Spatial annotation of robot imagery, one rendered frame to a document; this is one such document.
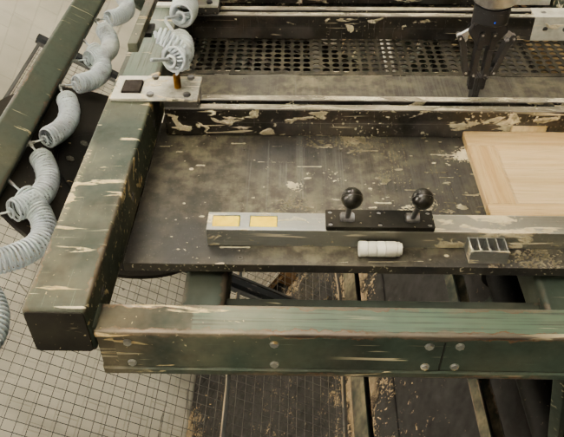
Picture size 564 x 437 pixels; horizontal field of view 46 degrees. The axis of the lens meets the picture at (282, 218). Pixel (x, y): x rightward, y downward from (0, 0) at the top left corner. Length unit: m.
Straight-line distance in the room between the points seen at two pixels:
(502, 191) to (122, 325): 0.79
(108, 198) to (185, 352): 0.32
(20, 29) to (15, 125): 5.61
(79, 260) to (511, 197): 0.83
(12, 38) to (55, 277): 6.71
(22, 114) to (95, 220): 0.98
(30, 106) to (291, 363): 1.34
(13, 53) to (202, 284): 6.73
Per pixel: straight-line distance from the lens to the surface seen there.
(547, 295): 1.30
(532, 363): 1.17
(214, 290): 1.22
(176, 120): 1.54
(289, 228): 1.23
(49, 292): 1.09
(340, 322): 1.06
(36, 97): 2.22
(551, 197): 1.44
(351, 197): 1.12
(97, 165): 1.33
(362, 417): 2.35
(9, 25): 7.69
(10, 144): 2.02
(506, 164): 1.50
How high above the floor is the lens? 2.00
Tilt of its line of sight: 19 degrees down
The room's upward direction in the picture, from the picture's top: 66 degrees counter-clockwise
